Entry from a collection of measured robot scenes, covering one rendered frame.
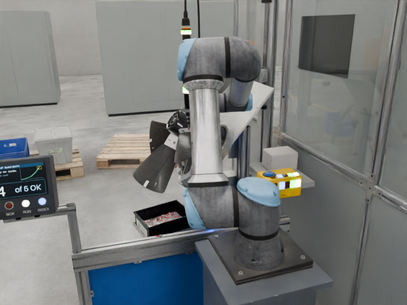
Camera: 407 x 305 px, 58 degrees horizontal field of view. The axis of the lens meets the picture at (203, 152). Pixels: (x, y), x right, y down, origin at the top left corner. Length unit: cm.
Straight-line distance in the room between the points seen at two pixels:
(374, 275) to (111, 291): 114
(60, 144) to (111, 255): 307
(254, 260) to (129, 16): 633
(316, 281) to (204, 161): 45
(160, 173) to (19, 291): 148
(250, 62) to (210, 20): 635
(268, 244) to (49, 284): 204
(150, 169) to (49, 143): 276
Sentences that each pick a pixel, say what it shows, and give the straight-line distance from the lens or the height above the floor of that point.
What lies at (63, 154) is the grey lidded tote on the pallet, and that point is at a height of 26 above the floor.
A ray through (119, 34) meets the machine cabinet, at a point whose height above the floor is 150.
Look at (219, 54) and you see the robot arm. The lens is 103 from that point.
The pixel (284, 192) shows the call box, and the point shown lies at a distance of 155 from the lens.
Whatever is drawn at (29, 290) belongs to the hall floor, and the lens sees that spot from 286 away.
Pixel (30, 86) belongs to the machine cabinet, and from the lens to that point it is 882.
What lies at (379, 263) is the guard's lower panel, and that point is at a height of 67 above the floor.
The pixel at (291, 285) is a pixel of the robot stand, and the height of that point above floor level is 100.
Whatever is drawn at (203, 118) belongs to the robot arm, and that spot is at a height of 142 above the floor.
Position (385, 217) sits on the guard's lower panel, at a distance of 173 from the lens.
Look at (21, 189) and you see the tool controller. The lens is 134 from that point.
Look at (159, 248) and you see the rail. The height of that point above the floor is 82.
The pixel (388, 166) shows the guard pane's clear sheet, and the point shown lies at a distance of 168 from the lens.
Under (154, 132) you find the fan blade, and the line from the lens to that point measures 207.
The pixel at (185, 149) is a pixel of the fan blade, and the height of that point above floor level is 116.
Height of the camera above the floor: 167
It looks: 19 degrees down
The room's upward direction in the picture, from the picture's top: 1 degrees counter-clockwise
